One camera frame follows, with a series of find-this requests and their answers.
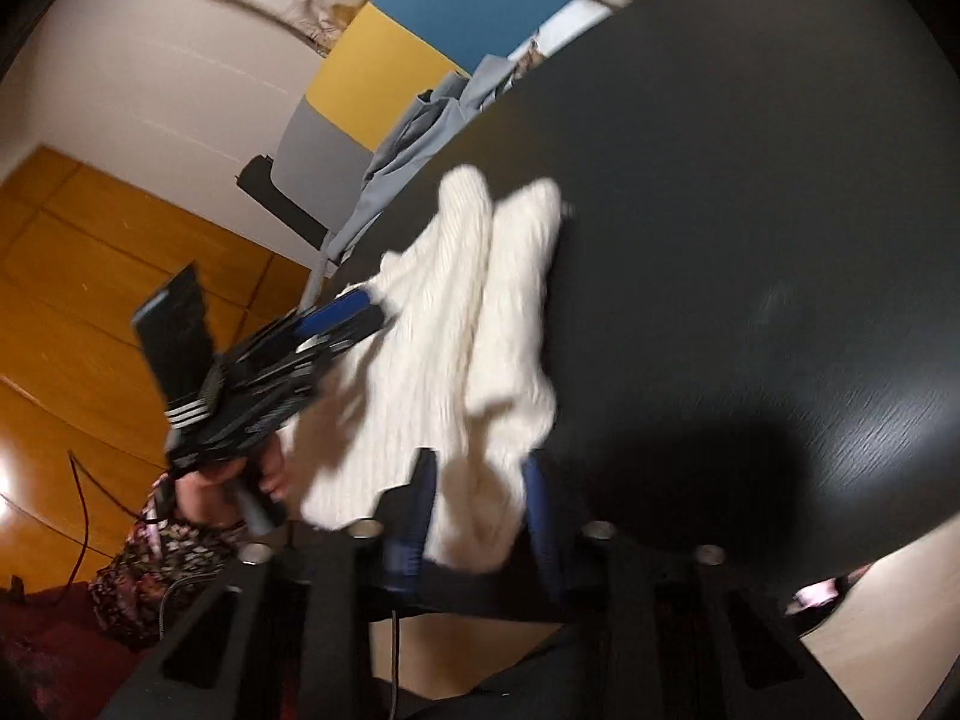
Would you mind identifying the person's left hand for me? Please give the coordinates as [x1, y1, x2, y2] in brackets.
[174, 435, 292, 530]

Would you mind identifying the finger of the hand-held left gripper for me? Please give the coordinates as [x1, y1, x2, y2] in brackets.
[289, 289, 380, 338]
[296, 311, 391, 372]

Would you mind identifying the light blue garment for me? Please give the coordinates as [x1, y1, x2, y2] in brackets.
[322, 52, 518, 271]

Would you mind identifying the person's left forearm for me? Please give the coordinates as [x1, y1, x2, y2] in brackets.
[88, 476, 252, 653]

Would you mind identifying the white knit sweater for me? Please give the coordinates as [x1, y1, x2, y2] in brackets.
[285, 165, 567, 571]

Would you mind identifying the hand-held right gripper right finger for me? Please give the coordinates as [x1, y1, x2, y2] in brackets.
[521, 454, 860, 720]

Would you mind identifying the person's red garment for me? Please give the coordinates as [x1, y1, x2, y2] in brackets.
[0, 577, 166, 720]

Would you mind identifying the black cable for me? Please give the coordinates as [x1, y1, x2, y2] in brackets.
[0, 450, 155, 586]

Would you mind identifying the dark cloth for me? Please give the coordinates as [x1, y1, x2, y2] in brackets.
[450, 626, 597, 720]

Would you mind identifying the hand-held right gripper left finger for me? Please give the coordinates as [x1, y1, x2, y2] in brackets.
[97, 448, 443, 720]

